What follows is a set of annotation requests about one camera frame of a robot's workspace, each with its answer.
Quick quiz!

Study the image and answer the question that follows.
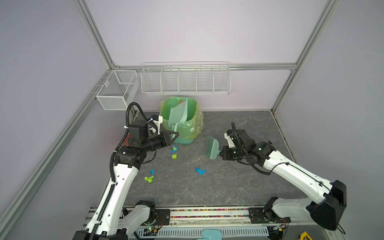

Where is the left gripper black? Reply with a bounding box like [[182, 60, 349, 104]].
[[142, 130, 179, 153]]

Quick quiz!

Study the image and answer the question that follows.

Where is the mint green dustpan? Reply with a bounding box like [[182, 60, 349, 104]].
[[168, 99, 188, 132]]

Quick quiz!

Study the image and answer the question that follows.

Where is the mint green hand brush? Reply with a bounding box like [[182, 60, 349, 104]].
[[206, 137, 220, 160]]

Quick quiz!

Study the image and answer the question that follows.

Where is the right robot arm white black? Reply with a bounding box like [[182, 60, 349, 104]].
[[220, 129, 347, 231]]

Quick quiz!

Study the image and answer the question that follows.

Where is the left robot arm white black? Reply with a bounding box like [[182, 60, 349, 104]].
[[73, 115, 179, 240]]

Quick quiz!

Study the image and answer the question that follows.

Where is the blue green paper scrap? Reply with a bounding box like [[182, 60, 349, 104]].
[[171, 146, 178, 153]]

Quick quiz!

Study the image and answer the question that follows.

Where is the green trash bin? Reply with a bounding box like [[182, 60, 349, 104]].
[[159, 97, 199, 145]]

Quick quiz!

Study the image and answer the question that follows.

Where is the yellow-green plastic bin liner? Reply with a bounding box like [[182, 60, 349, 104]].
[[159, 97, 204, 144]]

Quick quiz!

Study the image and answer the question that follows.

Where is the green paper scrap near left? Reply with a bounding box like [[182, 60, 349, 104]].
[[145, 176, 154, 183]]

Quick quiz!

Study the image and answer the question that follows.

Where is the blue paper scrap front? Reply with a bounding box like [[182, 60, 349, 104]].
[[195, 167, 207, 175]]

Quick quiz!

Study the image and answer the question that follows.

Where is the white mesh box basket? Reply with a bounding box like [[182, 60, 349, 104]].
[[96, 70, 140, 111]]

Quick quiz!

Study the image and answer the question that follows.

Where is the light blue object front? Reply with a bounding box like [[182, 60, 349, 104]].
[[202, 229, 223, 240]]

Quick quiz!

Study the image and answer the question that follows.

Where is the yellow black tape measure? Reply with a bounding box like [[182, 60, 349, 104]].
[[299, 232, 312, 240]]

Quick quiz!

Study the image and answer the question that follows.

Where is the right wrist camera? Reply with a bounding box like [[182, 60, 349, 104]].
[[224, 133, 235, 148]]

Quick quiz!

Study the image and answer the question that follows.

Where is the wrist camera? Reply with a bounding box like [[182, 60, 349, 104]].
[[224, 133, 235, 148], [148, 115, 163, 135]]

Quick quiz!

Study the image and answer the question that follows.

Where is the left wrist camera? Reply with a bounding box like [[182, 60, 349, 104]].
[[148, 115, 163, 135]]

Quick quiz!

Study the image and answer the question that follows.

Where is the white wire shelf basket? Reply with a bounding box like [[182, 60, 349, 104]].
[[141, 62, 232, 95]]

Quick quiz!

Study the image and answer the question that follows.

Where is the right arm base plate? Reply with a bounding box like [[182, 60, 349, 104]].
[[248, 207, 291, 224]]

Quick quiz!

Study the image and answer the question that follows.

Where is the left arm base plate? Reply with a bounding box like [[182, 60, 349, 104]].
[[141, 209, 171, 226]]

